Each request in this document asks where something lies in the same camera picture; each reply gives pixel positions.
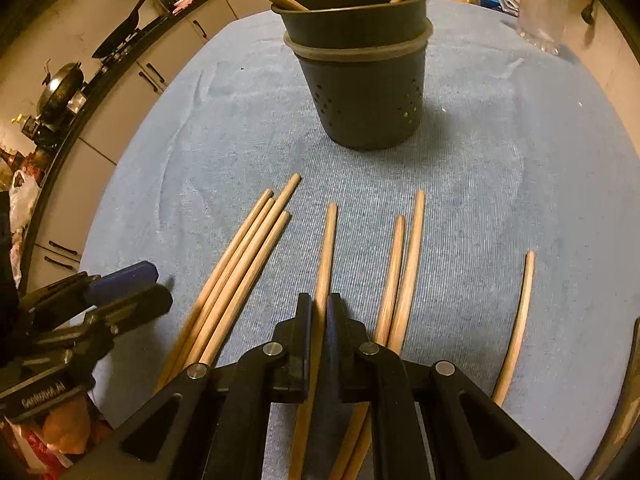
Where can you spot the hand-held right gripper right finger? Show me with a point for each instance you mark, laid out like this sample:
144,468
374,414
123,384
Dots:
334,322

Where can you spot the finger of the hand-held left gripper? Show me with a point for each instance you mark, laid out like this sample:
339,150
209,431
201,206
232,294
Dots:
125,275
145,302

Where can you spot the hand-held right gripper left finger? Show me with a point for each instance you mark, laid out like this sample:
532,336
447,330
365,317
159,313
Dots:
305,322

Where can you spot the bunch of wooden chopsticks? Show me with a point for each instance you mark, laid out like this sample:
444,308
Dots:
215,310

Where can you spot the dark perforated utensil holder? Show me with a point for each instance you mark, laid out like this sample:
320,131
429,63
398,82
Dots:
365,90

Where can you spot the person's left hand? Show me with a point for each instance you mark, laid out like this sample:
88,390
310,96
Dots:
67,430

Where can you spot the white plastic bag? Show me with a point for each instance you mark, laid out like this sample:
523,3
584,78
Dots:
21,200

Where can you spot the dark wok with lid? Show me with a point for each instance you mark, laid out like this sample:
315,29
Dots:
62,87

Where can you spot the blue table cloth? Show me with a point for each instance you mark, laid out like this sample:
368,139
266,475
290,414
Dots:
500,185

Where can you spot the black frying pan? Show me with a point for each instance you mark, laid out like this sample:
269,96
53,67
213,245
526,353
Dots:
117,35

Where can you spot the pink cloth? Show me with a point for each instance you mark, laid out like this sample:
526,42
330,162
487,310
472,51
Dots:
181,5

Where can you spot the clear plastic pitcher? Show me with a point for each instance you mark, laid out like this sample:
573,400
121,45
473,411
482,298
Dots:
542,10

